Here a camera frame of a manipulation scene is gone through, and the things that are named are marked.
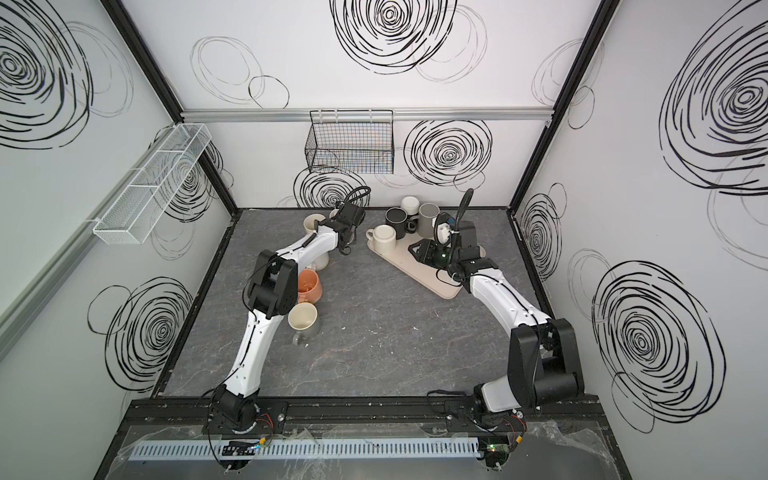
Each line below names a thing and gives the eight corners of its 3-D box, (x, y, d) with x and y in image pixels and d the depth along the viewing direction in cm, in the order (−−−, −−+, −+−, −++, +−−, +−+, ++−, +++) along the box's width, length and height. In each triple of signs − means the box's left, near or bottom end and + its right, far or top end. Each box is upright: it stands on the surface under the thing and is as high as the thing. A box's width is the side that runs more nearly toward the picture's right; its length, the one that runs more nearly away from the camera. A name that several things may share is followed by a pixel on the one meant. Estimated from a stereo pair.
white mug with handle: (366, 252, 109) (365, 240, 103) (367, 237, 113) (366, 224, 108) (396, 252, 109) (396, 240, 103) (395, 237, 113) (396, 224, 108)
